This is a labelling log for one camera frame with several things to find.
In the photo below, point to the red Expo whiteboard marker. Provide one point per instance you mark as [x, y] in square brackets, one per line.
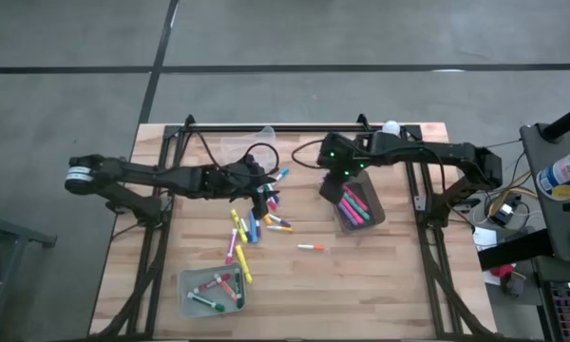
[211, 284]

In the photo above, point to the teal green highlighter marker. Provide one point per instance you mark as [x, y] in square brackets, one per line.
[359, 206]

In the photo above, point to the small white marker orange cap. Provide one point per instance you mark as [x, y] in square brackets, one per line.
[309, 247]

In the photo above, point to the small red object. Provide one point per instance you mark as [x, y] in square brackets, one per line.
[501, 271]

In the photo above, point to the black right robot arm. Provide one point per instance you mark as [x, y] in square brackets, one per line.
[432, 154]

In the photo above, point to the grey metal table frame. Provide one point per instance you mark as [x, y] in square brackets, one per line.
[9, 233]

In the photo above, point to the dark grey plastic bin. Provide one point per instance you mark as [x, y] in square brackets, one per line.
[374, 209]

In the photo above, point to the small white marker pink cap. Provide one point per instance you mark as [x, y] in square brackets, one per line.
[272, 204]

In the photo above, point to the blue highlighter marker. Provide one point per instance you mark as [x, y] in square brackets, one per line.
[252, 227]

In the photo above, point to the white blue spray can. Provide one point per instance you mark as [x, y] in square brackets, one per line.
[565, 173]

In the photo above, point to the purple highlighter marker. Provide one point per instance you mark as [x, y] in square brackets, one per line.
[347, 214]

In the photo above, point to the clear plastic bin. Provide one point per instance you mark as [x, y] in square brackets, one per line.
[237, 142]

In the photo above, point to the dark grey side cart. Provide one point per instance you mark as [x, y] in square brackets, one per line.
[551, 223]

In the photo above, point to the small white marker dark-blue cap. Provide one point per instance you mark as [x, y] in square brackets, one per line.
[258, 229]

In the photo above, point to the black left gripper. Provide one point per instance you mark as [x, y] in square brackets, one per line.
[242, 180]

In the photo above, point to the black flat bar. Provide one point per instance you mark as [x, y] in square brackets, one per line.
[513, 251]

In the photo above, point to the black metal table rig frame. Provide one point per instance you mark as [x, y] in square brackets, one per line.
[290, 128]

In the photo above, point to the black stand pole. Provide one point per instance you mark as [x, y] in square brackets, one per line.
[565, 121]

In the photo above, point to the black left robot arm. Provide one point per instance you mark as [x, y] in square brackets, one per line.
[138, 176]

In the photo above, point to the white paper sheet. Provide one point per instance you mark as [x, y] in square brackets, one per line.
[484, 237]

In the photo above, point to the green Expo whiteboard marker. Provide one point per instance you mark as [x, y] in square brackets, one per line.
[206, 302]
[238, 287]

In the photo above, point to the silver aluminium bracket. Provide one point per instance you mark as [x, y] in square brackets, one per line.
[420, 203]

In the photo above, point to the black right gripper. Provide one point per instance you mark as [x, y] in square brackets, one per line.
[337, 183]

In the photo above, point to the orange Expo whiteboard marker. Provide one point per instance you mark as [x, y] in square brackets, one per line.
[227, 288]

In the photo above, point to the orange yellow highlighter marker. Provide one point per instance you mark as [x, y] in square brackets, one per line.
[268, 219]

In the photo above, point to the small white marker yellow cap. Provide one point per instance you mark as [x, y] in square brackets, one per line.
[280, 228]

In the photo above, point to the white plastic bin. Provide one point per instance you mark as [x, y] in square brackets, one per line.
[190, 273]

